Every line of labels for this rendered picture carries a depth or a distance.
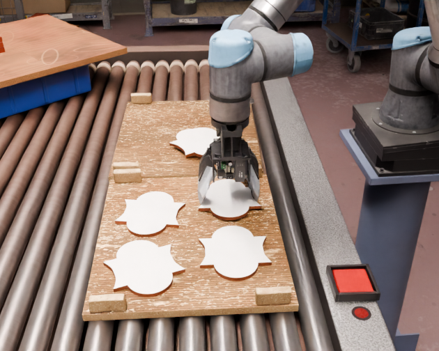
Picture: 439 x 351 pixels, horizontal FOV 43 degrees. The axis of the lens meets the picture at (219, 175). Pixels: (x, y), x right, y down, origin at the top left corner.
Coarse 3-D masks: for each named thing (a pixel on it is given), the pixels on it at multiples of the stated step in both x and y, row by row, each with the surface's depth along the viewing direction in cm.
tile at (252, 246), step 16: (208, 240) 104; (224, 240) 103; (240, 240) 103; (256, 240) 103; (208, 256) 100; (224, 256) 100; (240, 256) 100; (256, 256) 100; (224, 272) 96; (240, 272) 96
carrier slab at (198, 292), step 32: (128, 192) 119; (192, 192) 119; (192, 224) 109; (224, 224) 109; (256, 224) 109; (96, 256) 101; (192, 256) 101; (96, 288) 94; (192, 288) 94; (224, 288) 94
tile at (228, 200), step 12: (228, 180) 121; (216, 192) 117; (228, 192) 117; (240, 192) 117; (204, 204) 113; (216, 204) 113; (228, 204) 113; (240, 204) 113; (252, 204) 113; (216, 216) 110; (228, 216) 109; (240, 216) 110
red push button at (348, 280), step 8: (336, 272) 98; (344, 272) 98; (352, 272) 98; (360, 272) 98; (336, 280) 96; (344, 280) 96; (352, 280) 96; (360, 280) 96; (368, 280) 96; (344, 288) 95; (352, 288) 95; (360, 288) 95; (368, 288) 95
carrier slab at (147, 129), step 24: (144, 120) 149; (168, 120) 149; (192, 120) 149; (120, 144) 137; (144, 144) 137; (168, 144) 137; (144, 168) 128; (168, 168) 128; (192, 168) 128; (216, 168) 128
